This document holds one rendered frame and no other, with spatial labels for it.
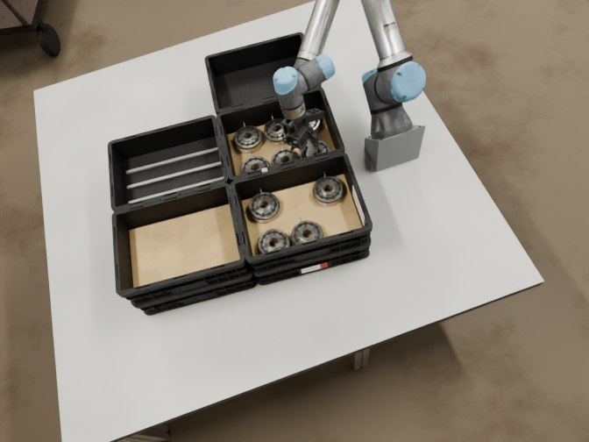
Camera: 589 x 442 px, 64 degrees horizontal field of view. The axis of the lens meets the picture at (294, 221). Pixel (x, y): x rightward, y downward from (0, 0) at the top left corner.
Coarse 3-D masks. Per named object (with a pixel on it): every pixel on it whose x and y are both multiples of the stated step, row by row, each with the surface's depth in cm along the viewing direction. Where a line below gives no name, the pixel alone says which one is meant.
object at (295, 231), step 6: (300, 222) 152; (306, 222) 152; (312, 222) 152; (294, 228) 152; (300, 228) 151; (312, 228) 151; (318, 228) 151; (294, 234) 151; (318, 234) 150; (294, 240) 149; (300, 240) 149
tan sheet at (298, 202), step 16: (336, 176) 163; (288, 192) 162; (304, 192) 161; (288, 208) 159; (304, 208) 158; (320, 208) 158; (336, 208) 157; (352, 208) 156; (256, 224) 157; (272, 224) 157; (288, 224) 156; (320, 224) 155; (336, 224) 154; (352, 224) 154; (256, 240) 155
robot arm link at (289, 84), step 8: (280, 72) 138; (288, 72) 137; (296, 72) 137; (280, 80) 136; (288, 80) 135; (296, 80) 137; (304, 80) 139; (280, 88) 137; (288, 88) 137; (296, 88) 138; (304, 88) 140; (280, 96) 140; (288, 96) 139; (296, 96) 140; (280, 104) 144; (288, 104) 142; (296, 104) 143
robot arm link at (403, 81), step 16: (368, 0) 141; (384, 0) 141; (368, 16) 144; (384, 16) 142; (384, 32) 143; (400, 32) 146; (384, 48) 145; (400, 48) 145; (384, 64) 146; (400, 64) 145; (416, 64) 145; (384, 80) 149; (400, 80) 144; (416, 80) 146; (384, 96) 154; (400, 96) 147; (416, 96) 148
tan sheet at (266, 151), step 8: (232, 136) 176; (264, 136) 174; (320, 136) 171; (328, 136) 171; (232, 144) 174; (264, 144) 172; (328, 144) 169; (232, 152) 172; (240, 152) 172; (256, 152) 171; (264, 152) 171; (272, 152) 170; (296, 152) 169; (240, 160) 170; (240, 168) 168
